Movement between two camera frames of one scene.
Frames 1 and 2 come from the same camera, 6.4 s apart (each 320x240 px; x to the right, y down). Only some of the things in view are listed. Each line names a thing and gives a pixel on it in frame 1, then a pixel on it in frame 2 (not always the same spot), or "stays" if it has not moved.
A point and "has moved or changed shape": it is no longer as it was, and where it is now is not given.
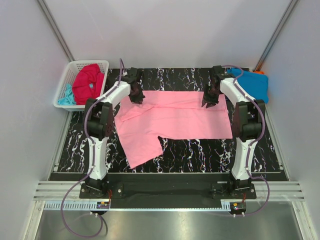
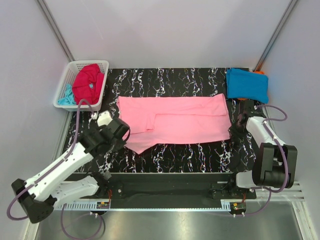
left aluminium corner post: x=55 y=29 stays
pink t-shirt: x=168 y=114 has moved or changed shape
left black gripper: x=138 y=100 -> x=120 y=144
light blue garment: x=69 y=99 stays
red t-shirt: x=88 y=83 stays
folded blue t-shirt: x=256 y=84 stays
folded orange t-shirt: x=260 y=72 stays
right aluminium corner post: x=275 y=37 stays
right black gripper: x=207 y=100 -> x=232 y=128
